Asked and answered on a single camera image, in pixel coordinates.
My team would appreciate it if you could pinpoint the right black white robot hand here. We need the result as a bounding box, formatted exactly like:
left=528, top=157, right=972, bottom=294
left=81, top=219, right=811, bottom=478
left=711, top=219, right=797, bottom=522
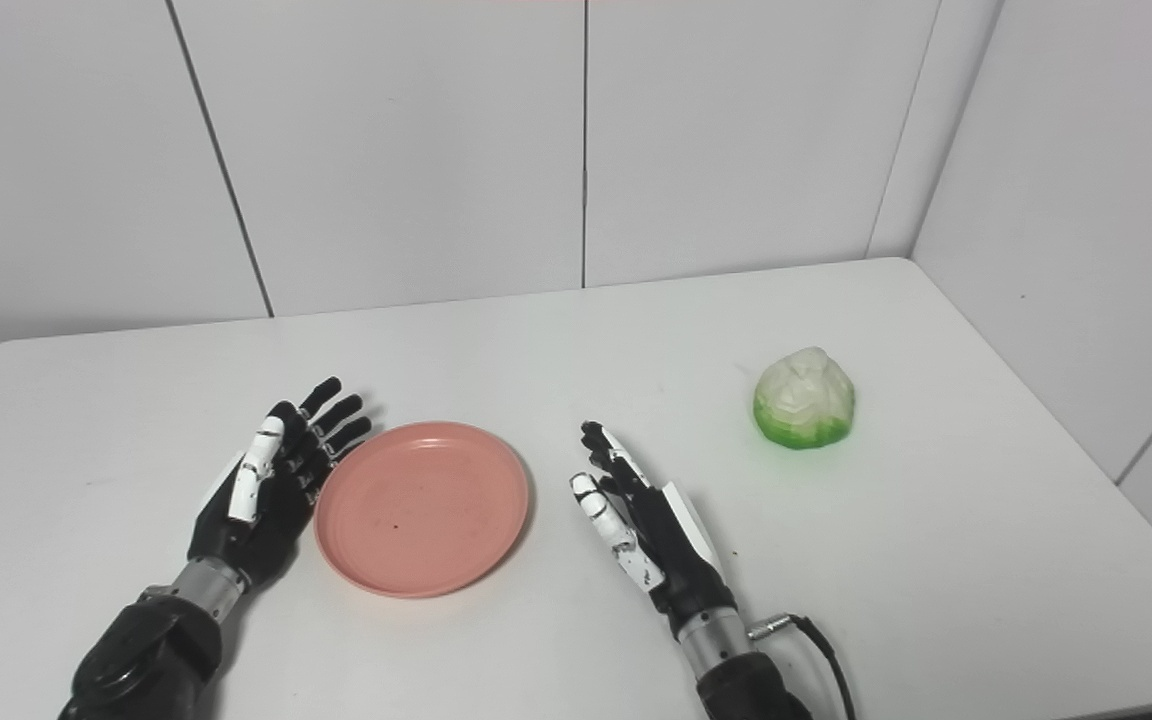
left=569, top=420, right=739, bottom=641

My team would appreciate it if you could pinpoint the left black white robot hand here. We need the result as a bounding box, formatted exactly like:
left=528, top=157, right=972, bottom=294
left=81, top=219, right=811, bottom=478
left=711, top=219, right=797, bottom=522
left=186, top=377, right=373, bottom=591

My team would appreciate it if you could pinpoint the pink round plate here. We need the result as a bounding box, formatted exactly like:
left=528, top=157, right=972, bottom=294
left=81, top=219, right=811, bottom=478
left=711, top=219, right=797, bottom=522
left=313, top=421, right=530, bottom=599

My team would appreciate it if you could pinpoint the green white cabbage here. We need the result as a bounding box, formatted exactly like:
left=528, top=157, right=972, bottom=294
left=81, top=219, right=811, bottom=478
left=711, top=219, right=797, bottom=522
left=752, top=347, right=857, bottom=451

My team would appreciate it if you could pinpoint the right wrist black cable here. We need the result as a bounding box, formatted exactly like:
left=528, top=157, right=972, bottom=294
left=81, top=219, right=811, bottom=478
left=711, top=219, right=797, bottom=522
left=748, top=614, right=857, bottom=720

